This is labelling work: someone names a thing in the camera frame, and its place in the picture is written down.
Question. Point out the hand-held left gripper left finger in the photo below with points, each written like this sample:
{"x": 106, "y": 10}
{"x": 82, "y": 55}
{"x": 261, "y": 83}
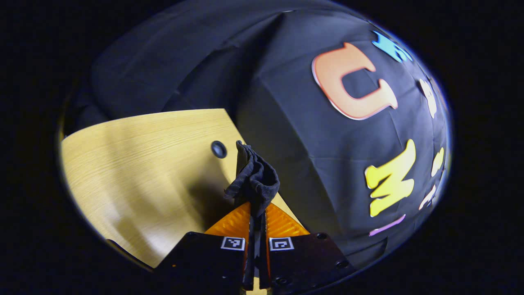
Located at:
{"x": 204, "y": 262}

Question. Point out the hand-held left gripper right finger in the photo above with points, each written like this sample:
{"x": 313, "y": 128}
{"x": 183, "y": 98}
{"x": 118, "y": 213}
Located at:
{"x": 307, "y": 262}

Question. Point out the black jeans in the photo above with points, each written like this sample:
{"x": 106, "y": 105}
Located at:
{"x": 256, "y": 180}

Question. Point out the black backdrop cloth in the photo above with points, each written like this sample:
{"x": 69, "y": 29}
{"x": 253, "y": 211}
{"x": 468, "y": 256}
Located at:
{"x": 286, "y": 123}

